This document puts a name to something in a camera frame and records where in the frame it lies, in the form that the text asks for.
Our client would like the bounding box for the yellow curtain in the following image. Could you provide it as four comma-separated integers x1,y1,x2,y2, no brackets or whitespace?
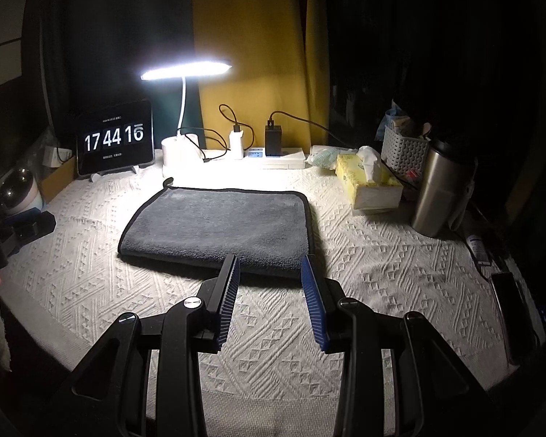
191,0,331,151

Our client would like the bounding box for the white textured tablecloth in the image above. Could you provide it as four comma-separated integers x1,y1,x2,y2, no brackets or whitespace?
0,161,529,424

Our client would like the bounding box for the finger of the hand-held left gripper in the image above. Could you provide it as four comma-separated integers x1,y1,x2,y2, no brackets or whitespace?
16,210,58,242

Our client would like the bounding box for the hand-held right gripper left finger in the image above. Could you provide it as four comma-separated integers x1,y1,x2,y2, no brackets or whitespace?
27,254,242,437

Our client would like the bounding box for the white desk lamp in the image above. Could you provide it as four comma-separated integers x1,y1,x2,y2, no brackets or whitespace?
140,58,233,178

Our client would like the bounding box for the small white tube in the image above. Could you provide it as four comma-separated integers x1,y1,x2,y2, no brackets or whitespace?
465,232,493,265

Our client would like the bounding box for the steel tumbler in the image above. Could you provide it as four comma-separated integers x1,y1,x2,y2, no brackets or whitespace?
410,135,478,238

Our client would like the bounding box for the black charger plug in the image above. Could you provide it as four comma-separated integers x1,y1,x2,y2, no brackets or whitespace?
265,121,284,158

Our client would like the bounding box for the black lamp cable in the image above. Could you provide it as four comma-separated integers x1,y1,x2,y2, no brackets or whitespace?
177,126,231,164

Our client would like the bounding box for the yellow tissue box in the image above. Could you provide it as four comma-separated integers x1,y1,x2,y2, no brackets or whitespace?
336,146,405,212

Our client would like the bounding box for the white wipes pack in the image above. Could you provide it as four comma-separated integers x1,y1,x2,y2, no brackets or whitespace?
307,145,360,169

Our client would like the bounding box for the black tablet clock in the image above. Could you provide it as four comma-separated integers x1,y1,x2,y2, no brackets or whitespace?
75,99,156,176

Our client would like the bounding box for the white power strip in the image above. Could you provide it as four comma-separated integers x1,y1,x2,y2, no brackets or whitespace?
246,146,306,169

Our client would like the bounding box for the black phone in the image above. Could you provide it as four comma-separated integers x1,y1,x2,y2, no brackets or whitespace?
489,272,535,365

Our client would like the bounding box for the cardboard box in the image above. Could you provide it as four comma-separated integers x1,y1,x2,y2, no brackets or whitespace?
39,155,78,203

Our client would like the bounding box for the dark green curtain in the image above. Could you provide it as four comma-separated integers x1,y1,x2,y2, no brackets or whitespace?
50,0,203,142

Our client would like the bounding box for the black charger cable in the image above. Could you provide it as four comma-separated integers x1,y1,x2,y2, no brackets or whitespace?
268,110,360,151
218,104,256,147

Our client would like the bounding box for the white plastic basket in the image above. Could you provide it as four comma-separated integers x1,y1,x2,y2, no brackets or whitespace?
381,125,433,176

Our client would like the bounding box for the white charger plug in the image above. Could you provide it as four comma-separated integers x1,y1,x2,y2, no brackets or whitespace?
229,128,246,161

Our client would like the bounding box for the grey towel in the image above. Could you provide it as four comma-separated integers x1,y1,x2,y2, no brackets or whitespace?
118,177,317,280

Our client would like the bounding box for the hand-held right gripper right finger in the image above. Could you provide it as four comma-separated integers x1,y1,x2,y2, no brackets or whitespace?
300,254,506,437

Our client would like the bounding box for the white tablet stand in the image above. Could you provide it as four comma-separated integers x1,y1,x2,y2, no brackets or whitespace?
88,161,141,182

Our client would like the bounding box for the round white device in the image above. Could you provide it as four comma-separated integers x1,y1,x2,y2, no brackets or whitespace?
0,168,41,214

